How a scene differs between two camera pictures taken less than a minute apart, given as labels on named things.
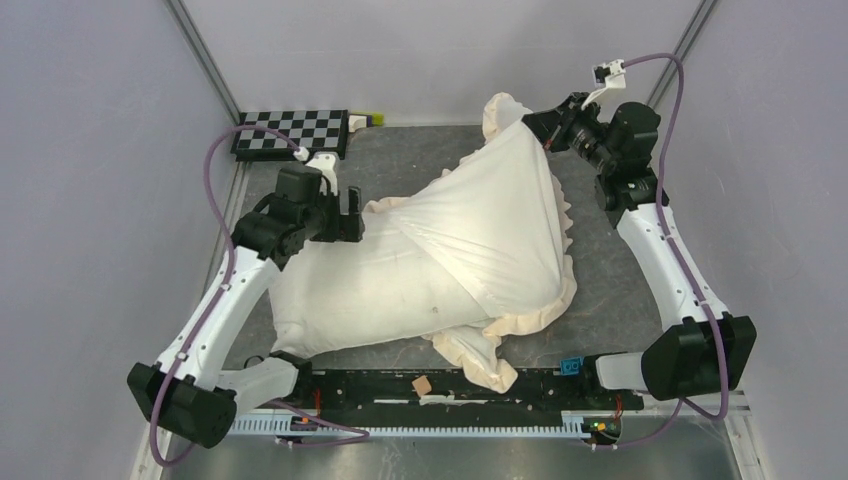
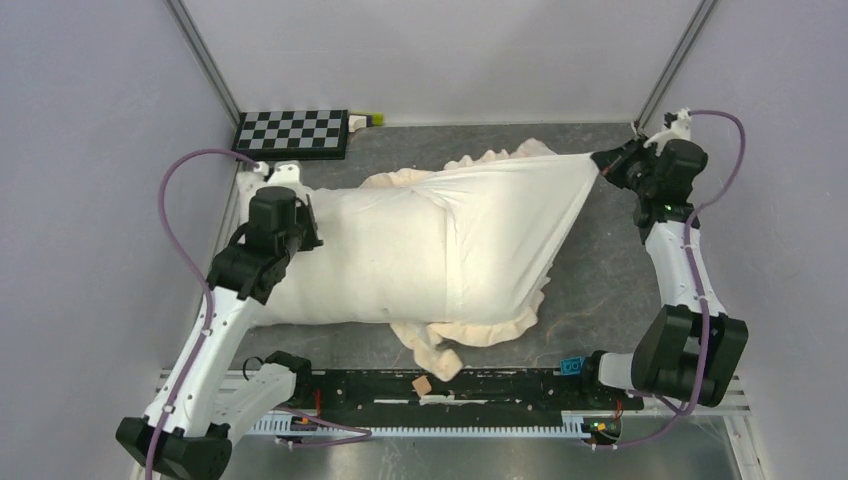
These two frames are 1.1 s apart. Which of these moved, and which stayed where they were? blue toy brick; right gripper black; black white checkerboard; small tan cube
Moved: right gripper black
Stayed: black white checkerboard; small tan cube; blue toy brick
